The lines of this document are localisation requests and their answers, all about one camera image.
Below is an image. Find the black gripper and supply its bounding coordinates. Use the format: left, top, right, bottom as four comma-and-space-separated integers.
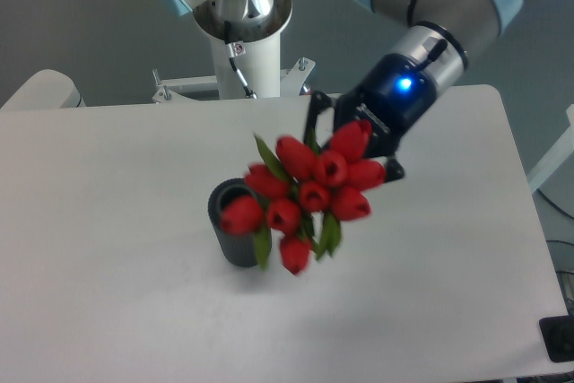
303, 54, 438, 182

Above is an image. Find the red tulip bouquet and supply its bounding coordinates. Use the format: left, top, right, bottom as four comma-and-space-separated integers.
242, 120, 386, 275

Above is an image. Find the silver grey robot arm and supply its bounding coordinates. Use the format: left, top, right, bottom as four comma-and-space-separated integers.
161, 0, 523, 180

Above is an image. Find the dark grey ribbed vase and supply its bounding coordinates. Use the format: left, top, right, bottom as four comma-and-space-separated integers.
207, 178, 264, 267

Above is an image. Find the black box at table edge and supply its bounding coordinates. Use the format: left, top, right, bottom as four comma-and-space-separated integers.
539, 315, 573, 363

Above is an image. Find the white rounded furniture piece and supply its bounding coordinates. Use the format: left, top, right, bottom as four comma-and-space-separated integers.
1, 69, 86, 112

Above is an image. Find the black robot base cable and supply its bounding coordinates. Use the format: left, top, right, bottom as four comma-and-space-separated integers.
222, 19, 257, 100

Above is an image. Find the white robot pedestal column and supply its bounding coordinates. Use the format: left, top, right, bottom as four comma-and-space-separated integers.
152, 0, 316, 103

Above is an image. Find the white frame bar right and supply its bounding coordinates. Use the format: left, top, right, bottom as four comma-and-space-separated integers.
526, 105, 573, 195

